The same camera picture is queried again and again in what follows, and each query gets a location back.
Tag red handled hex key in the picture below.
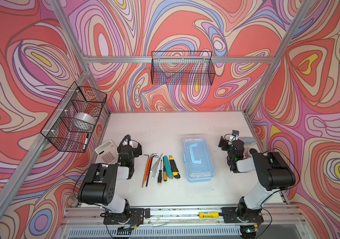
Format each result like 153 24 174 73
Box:
145 154 159 187

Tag blue plastic tool box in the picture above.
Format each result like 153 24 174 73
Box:
182 135 215 183

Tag teal utility knife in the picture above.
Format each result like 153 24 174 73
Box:
164 155 173 179

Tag orange handled hex key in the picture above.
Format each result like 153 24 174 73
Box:
142 154 151 188

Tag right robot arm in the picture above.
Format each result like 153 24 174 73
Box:
218 130 296 222

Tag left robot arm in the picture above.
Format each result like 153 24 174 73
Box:
77 134 142 217

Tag grey stapler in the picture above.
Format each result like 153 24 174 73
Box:
239 137 259 150

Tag pink tape roll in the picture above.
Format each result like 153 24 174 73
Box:
248 148 258 157

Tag white pink calculator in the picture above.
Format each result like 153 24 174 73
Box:
95 139 118 164

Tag small silver screwdriver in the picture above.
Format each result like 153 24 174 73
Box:
151 156 162 180

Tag black yellow screwdriver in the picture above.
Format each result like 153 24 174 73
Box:
158 159 163 184

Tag marker pen in basket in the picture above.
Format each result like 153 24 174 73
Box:
82 133 89 151

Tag yellow black utility knife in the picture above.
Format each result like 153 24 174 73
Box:
169 155 180 179

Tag yellow handled screwdriver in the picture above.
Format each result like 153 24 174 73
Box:
163 165 168 182

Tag silver duct tape roll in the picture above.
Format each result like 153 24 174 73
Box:
71 112 95 132

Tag black wire basket left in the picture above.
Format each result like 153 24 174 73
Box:
41 83 107 153

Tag black wire basket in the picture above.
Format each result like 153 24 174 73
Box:
41 83 107 153
151 50 216 86

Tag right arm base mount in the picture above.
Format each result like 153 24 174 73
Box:
221 207 264 224

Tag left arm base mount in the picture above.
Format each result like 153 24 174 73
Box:
100 208 151 227

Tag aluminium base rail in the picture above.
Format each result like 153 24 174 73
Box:
61 204 307 227

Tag black wire basket back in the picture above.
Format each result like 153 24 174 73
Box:
151 50 216 86

